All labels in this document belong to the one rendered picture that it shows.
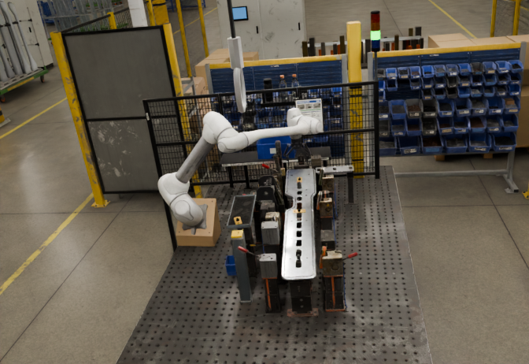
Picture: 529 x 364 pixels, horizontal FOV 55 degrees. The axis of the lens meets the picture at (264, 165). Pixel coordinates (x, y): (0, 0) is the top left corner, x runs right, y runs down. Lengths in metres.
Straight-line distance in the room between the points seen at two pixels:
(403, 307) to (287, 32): 7.49
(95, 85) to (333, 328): 3.78
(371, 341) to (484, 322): 1.44
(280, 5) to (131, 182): 5.11
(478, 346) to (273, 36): 7.31
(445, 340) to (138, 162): 3.63
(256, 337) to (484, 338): 1.75
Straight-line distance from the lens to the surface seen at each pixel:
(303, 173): 3.83
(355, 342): 2.80
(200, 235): 3.62
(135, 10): 7.45
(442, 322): 4.02
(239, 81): 0.69
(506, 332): 4.05
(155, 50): 5.28
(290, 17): 9.81
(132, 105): 5.55
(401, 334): 2.86
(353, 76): 4.08
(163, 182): 3.56
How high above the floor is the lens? 2.64
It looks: 24 degrees down
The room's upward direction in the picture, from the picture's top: 6 degrees counter-clockwise
